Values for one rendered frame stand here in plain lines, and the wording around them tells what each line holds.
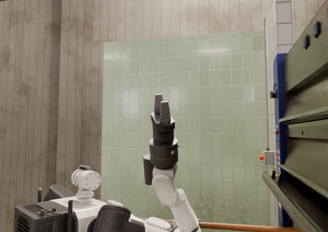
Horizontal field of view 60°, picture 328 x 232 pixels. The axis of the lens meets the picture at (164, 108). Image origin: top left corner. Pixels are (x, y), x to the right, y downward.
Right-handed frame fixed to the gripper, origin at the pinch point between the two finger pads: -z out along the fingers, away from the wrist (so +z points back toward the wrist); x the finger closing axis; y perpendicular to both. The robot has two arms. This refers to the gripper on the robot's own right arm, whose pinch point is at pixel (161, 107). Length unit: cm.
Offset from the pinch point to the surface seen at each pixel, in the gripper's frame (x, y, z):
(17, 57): 441, -151, 32
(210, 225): 28, 27, 73
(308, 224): -30.5, 29.1, 24.4
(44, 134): 369, -116, 146
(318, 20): 15, 64, -22
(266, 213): 104, 110, 143
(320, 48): 10, 62, -12
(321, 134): 2, 60, 18
